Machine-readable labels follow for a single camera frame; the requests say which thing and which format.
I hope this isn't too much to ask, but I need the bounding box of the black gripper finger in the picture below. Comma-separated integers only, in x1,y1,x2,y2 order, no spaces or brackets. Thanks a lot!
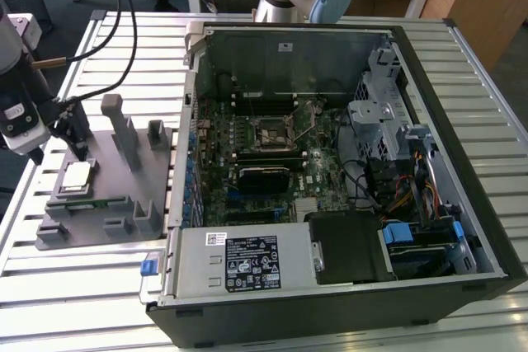
27,143,45,167
52,96,90,162

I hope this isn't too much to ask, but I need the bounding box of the silver CPU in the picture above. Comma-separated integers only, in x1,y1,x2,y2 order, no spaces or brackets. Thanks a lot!
60,161,94,193

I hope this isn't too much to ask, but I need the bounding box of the metal socket cover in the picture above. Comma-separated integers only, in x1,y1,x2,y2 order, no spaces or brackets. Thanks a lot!
286,99,321,143

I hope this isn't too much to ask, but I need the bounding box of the CPU socket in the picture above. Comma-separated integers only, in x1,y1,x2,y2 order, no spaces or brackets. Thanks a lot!
250,115,299,152

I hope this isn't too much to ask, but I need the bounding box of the copper coloured tube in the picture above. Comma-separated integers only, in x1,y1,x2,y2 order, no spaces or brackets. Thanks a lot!
31,57,67,69

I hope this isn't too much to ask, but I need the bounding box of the grey parts rack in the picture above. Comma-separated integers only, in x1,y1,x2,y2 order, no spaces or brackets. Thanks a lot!
35,94,177,251

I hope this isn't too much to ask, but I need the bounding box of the green RAM stick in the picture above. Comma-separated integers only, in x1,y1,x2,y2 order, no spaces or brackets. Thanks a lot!
68,199,125,210

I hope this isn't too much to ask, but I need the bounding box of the blue case latch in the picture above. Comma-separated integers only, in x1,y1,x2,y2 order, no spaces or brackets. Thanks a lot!
139,259,160,278

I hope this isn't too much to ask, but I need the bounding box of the silver power supply unit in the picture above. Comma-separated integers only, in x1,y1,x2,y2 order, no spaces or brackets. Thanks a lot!
158,222,321,298

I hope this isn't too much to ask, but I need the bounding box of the small black graphics card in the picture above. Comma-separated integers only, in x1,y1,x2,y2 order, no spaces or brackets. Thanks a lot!
237,165,292,196

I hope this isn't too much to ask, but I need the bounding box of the black expansion slot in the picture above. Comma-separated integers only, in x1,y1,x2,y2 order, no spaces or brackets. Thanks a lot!
225,210,276,223

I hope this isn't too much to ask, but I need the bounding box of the silver chipset heatsink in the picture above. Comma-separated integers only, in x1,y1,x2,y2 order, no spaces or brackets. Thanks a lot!
294,198,324,222

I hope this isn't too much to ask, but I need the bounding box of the green motherboard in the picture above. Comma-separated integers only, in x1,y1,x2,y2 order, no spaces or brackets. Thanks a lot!
193,94,375,228

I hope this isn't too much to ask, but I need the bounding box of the grey metal drive cage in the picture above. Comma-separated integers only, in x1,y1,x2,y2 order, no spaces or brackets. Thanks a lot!
346,47,418,163

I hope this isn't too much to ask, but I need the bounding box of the black PC case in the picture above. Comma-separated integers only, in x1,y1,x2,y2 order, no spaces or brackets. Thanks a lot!
144,20,528,349

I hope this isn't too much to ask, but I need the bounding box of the black plastic shroud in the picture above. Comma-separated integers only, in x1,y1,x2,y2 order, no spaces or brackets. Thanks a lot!
304,209,398,286

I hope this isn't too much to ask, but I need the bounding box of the hard disk in blue carrier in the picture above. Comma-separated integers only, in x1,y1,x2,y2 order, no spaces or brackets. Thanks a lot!
381,222,455,279

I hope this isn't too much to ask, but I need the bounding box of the wooden cabinet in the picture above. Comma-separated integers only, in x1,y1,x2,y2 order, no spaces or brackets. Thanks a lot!
420,0,528,77

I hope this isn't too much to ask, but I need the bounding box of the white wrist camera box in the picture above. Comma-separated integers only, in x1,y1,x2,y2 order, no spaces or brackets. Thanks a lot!
0,96,53,156

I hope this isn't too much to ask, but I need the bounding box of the black wire mesh bin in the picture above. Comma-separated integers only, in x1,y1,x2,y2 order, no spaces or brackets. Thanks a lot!
22,0,54,35

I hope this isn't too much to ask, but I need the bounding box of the coloured power wire bundle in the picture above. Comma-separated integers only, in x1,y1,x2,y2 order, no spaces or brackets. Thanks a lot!
379,153,439,223

